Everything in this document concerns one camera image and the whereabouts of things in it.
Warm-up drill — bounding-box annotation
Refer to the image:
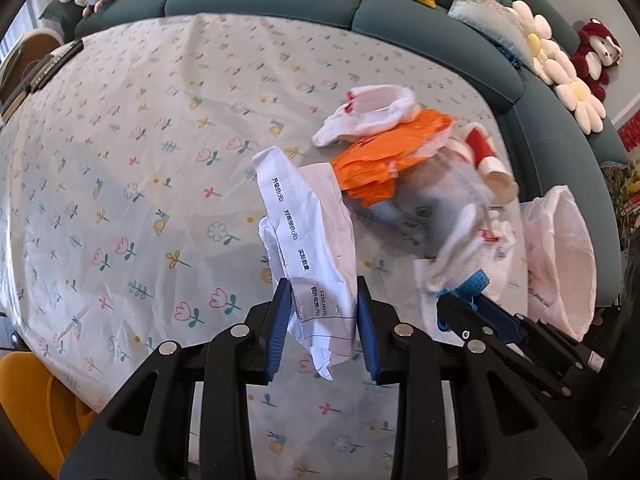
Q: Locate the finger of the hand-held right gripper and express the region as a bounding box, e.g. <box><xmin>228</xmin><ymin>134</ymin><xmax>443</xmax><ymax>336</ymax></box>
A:
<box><xmin>475</xmin><ymin>294</ymin><xmax>603</xmax><ymax>373</ymax></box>
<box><xmin>436</xmin><ymin>291</ymin><xmax>575</xmax><ymax>400</ymax></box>

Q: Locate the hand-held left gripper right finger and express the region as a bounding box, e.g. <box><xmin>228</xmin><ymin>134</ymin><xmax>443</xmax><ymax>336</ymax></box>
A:
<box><xmin>356</xmin><ymin>276</ymin><xmax>588</xmax><ymax>480</ymax></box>

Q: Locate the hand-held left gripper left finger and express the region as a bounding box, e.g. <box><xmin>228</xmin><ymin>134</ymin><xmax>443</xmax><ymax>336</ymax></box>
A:
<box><xmin>60</xmin><ymin>277</ymin><xmax>293</xmax><ymax>480</ymax></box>

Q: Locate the white tissue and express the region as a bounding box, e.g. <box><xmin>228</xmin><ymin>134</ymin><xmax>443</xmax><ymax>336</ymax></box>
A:
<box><xmin>414</xmin><ymin>202</ymin><xmax>527</xmax><ymax>313</ymax></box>

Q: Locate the trash bin with white liner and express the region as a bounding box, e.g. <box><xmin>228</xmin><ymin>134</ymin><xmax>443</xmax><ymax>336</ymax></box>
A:
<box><xmin>520</xmin><ymin>185</ymin><xmax>599</xmax><ymax>342</ymax></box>

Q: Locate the white printed paper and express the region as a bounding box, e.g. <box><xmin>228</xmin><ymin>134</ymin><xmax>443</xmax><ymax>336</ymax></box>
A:
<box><xmin>252</xmin><ymin>146</ymin><xmax>359</xmax><ymax>382</ymax></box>

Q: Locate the clear plastic bag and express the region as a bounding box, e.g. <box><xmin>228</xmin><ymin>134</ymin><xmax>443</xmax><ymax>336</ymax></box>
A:
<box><xmin>387</xmin><ymin>152</ymin><xmax>501</xmax><ymax>261</ymax></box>

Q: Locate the red and white paper cup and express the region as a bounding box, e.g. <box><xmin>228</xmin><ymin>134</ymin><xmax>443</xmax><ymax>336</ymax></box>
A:
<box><xmin>457</xmin><ymin>125</ymin><xmax>519</xmax><ymax>206</ymax></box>

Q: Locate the orange plastic bag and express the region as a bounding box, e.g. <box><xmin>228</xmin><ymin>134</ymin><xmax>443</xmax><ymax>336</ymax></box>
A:
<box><xmin>330</xmin><ymin>109</ymin><xmax>459</xmax><ymax>209</ymax></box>

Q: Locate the white plastic bag red print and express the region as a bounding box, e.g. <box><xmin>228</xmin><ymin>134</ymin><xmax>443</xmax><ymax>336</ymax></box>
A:
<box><xmin>312</xmin><ymin>85</ymin><xmax>417</xmax><ymax>149</ymax></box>

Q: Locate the potted plant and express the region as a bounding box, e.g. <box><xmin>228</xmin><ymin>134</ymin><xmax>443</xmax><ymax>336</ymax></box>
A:
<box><xmin>606</xmin><ymin>152</ymin><xmax>640</xmax><ymax>253</ymax></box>

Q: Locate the floral tablecloth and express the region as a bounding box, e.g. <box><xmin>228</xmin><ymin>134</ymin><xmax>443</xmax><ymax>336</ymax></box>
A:
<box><xmin>0</xmin><ymin>12</ymin><xmax>532</xmax><ymax>480</ymax></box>

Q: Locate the red patterned decoration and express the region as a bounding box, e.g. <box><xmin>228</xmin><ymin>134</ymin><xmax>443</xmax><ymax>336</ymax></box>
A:
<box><xmin>618</xmin><ymin>110</ymin><xmax>640</xmax><ymax>152</ymax></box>

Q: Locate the white flower pillow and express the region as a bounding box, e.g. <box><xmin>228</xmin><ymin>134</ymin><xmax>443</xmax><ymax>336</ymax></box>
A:
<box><xmin>554</xmin><ymin>77</ymin><xmax>609</xmax><ymax>135</ymax></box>
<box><xmin>511</xmin><ymin>0</ymin><xmax>578</xmax><ymax>87</ymax></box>

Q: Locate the yellow chair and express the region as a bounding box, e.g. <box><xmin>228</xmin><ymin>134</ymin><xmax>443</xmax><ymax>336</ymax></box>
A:
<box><xmin>0</xmin><ymin>351</ymin><xmax>103</xmax><ymax>480</ymax></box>

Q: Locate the red teddy bear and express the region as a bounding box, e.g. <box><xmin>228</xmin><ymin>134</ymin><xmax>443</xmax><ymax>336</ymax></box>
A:
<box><xmin>571</xmin><ymin>18</ymin><xmax>624</xmax><ymax>103</ymax></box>

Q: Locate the light blue embroidered cushion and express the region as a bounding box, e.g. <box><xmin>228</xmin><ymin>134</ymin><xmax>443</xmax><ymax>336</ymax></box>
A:
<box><xmin>446</xmin><ymin>0</ymin><xmax>537</xmax><ymax>70</ymax></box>

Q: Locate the teal sofa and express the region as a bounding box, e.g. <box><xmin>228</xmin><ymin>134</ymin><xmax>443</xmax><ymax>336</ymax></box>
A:
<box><xmin>39</xmin><ymin>0</ymin><xmax>632</xmax><ymax>313</ymax></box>

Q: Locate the wooden chair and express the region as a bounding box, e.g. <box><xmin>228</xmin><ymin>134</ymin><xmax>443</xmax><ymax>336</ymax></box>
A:
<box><xmin>11</xmin><ymin>29</ymin><xmax>67</xmax><ymax>106</ymax></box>

